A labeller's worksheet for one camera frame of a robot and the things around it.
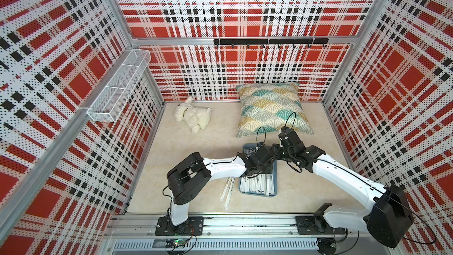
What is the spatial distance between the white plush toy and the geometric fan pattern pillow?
227 mm

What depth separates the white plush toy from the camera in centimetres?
103

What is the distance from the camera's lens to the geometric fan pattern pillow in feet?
3.11
